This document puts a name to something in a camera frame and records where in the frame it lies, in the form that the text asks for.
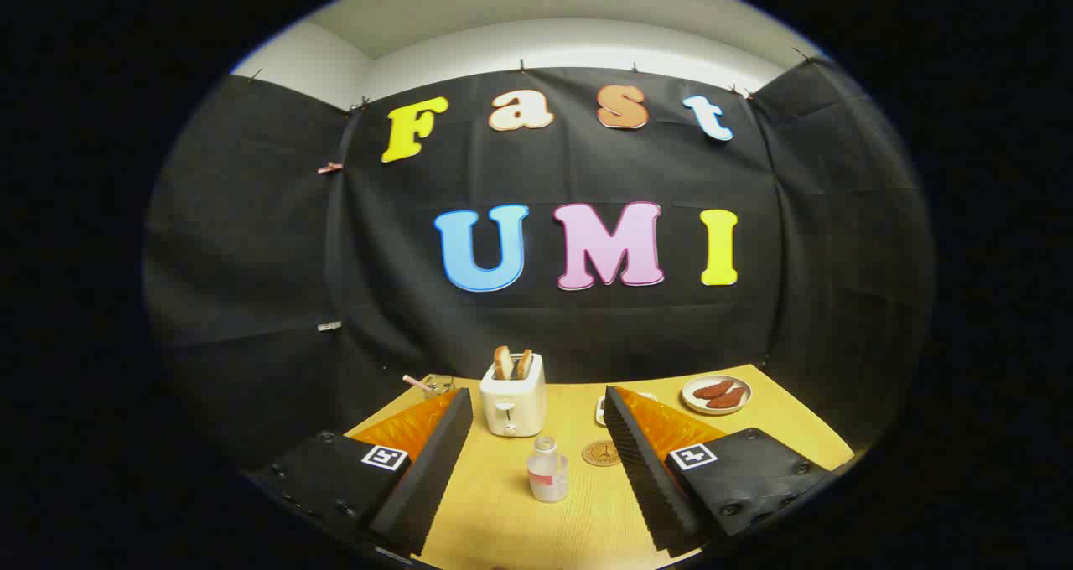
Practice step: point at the round cork coaster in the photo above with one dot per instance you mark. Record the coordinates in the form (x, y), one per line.
(597, 453)

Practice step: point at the red meat slice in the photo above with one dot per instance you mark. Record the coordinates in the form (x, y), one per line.
(728, 398)
(712, 390)

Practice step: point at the toast slice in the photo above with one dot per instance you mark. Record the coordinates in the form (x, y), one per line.
(523, 365)
(502, 362)

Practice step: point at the white toaster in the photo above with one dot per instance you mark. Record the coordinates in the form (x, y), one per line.
(511, 398)

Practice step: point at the white oval plate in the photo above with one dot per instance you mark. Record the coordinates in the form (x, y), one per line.
(700, 407)

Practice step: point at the pink striped straw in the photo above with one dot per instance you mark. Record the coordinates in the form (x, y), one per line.
(414, 381)

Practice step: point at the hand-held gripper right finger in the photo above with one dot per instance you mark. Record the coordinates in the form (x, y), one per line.
(645, 478)

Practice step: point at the clear juice bottle red label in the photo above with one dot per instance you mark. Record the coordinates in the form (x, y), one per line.
(546, 478)

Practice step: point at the wooden table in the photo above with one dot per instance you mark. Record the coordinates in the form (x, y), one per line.
(503, 520)

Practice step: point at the pink clip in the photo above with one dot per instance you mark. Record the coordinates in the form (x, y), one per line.
(329, 168)

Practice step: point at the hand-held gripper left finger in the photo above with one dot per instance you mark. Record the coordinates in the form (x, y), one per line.
(427, 478)

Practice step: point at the white divided dish with beans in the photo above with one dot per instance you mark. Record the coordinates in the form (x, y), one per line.
(600, 411)

